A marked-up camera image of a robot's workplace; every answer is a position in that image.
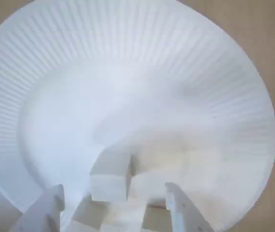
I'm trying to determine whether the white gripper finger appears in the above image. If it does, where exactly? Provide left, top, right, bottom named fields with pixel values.
left=165, top=182, right=215, bottom=232
left=11, top=184, right=65, bottom=232

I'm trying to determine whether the white foam block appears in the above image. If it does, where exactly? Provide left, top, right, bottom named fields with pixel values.
left=71, top=200, right=145, bottom=232
left=90, top=153, right=133, bottom=202

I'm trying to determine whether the white paper plate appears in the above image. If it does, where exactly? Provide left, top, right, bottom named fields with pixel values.
left=0, top=0, right=275, bottom=232

